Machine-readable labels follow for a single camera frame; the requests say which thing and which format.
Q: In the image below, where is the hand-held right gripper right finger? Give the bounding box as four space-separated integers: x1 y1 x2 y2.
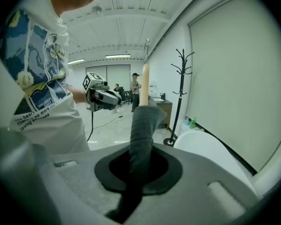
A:
123 142 259 225

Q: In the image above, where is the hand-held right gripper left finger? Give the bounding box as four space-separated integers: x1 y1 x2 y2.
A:
32 141 132 225

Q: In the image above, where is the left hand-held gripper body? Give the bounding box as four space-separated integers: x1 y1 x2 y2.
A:
82 72 109 113

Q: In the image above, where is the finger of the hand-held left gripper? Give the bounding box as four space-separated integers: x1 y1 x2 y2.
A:
95 89 123 111

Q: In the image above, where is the wooden hanger with metal hook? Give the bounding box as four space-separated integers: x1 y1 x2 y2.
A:
139 38 151 106

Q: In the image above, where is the grey garment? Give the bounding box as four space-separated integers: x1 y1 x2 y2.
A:
128 96 168 188

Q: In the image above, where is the black coat rack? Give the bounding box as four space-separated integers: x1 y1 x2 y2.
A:
163 48 195 147

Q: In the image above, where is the person's left forearm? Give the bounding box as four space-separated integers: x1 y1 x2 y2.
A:
67 85 87 104

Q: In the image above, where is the black office chair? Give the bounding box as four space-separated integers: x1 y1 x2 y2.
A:
118 86 133 105

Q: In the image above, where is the white round table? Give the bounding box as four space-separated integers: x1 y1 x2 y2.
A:
173 130 259 196

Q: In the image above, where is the long ceiling light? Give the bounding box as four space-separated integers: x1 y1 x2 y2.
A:
67 58 86 65
105 53 131 59

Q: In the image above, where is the white water dispenser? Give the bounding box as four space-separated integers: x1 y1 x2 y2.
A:
149 80 158 98

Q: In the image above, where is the person's printed white shirt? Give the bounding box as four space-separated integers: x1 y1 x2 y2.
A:
0 0 91 154

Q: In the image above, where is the dark wooden desk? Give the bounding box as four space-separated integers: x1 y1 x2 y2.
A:
152 97 173 130

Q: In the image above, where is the round ceiling fixture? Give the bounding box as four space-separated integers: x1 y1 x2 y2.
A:
91 5 104 15

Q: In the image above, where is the large pale roller blind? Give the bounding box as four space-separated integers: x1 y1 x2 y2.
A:
188 0 281 173

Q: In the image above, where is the thin black floor cable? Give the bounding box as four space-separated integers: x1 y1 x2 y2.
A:
93 112 125 129

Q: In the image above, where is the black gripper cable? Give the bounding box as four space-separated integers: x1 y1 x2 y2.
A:
86 110 95 143

